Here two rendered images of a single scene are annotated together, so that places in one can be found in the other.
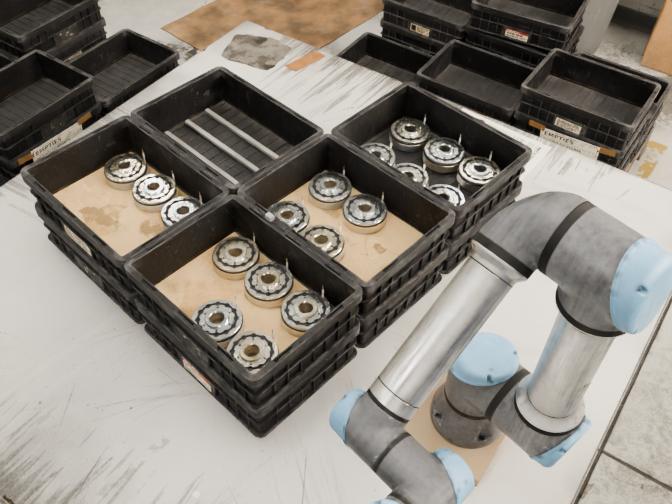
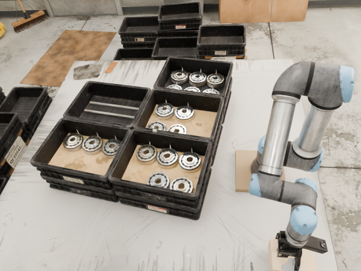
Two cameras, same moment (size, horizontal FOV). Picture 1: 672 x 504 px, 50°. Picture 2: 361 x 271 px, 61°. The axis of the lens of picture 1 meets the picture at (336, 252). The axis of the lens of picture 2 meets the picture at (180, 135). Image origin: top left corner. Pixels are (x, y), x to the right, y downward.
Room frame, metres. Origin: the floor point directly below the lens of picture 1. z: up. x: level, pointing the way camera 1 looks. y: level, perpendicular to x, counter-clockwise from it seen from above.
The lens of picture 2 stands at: (0.11, 0.39, 2.01)
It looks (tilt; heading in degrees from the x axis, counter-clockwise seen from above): 49 degrees down; 339
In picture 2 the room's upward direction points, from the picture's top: 8 degrees counter-clockwise
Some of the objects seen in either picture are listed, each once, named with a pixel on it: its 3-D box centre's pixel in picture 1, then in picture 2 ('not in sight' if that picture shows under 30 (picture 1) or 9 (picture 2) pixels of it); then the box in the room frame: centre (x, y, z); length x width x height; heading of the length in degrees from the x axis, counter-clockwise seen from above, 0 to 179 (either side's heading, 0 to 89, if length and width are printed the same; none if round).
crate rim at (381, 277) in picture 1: (344, 206); (179, 113); (1.13, -0.02, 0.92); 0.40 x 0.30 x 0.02; 47
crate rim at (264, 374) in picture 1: (242, 281); (161, 161); (0.91, 0.19, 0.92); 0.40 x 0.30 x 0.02; 47
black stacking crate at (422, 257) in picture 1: (344, 222); (180, 120); (1.13, -0.02, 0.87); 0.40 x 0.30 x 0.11; 47
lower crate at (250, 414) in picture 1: (248, 327); (165, 179); (0.91, 0.19, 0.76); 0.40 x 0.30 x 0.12; 47
